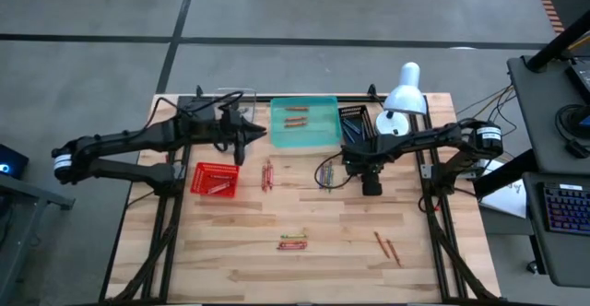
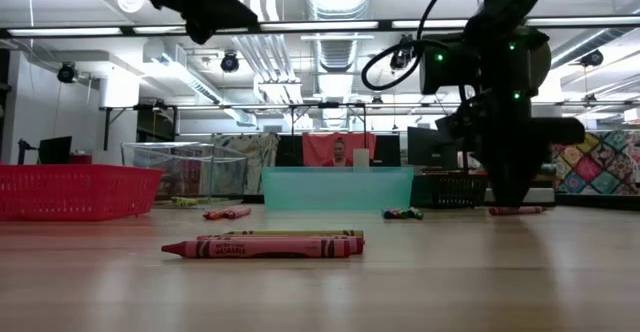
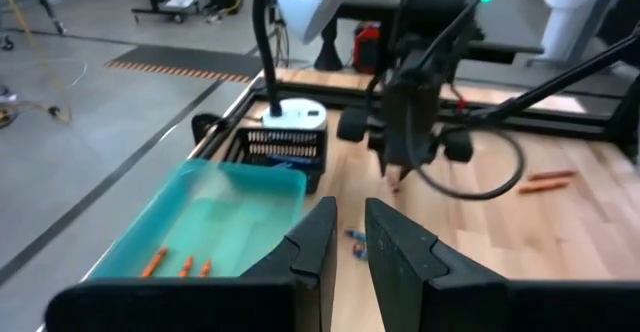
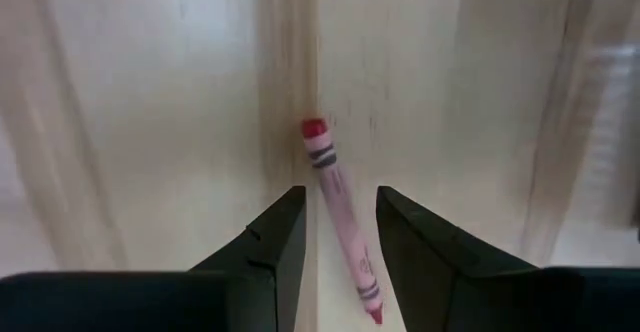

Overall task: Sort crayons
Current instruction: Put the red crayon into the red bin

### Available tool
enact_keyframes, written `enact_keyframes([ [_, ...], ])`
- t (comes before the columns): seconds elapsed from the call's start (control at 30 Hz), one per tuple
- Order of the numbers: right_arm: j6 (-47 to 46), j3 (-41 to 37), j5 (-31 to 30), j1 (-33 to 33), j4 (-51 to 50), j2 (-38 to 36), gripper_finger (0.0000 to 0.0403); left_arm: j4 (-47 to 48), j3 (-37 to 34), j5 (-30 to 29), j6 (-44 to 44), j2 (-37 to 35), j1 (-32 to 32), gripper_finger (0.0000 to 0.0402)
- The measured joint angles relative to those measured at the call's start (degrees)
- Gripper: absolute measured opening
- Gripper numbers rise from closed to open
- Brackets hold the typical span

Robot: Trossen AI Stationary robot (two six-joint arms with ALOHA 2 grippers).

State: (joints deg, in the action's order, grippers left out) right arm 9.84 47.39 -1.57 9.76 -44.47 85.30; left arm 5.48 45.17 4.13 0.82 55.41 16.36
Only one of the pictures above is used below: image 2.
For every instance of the red crayon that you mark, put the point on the red crayon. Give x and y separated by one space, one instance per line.
358 244
536 210
239 212
212 215
260 249
395 214

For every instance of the red cloth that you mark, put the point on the red cloth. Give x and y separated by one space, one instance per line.
315 147

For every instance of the red plastic basket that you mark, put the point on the red plastic basket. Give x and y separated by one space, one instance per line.
75 192

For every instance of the floral patterned cloth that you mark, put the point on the floral patterned cloth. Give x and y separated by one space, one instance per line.
260 157

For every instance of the black metal table frame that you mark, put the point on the black metal table frame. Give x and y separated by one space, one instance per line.
106 137

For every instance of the dark shelf unit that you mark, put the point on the dark shelf unit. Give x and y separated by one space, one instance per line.
155 124

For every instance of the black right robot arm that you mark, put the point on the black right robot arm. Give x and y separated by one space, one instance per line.
510 2

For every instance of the green crayon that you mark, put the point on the green crayon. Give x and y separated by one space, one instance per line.
195 200
417 214
300 232
404 214

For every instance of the purple crayon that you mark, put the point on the purple crayon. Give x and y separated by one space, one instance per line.
386 214

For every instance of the black hanging camera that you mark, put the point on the black hanging camera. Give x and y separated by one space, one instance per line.
400 62

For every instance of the clear plastic bin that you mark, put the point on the clear plastic bin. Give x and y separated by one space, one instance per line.
185 172

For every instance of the teal plastic bin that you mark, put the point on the teal plastic bin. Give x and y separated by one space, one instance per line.
337 189

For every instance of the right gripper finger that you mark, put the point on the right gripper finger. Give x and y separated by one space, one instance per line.
515 182
495 182

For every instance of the white desk lamp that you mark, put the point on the white desk lamp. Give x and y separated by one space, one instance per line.
544 67

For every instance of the black plastic basket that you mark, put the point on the black plastic basket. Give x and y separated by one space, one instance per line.
450 192

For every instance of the colourful patchwork quilt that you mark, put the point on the colourful patchwork quilt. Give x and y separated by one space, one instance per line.
605 164

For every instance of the black overhead light bar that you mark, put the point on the black overhead light bar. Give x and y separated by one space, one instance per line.
127 30

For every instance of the person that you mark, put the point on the person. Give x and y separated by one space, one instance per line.
340 153

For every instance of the black ceiling spotlight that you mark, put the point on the black ceiling spotlight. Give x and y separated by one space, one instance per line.
230 62
67 72
592 58

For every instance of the black partition panel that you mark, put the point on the black partition panel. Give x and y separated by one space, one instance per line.
291 150
387 149

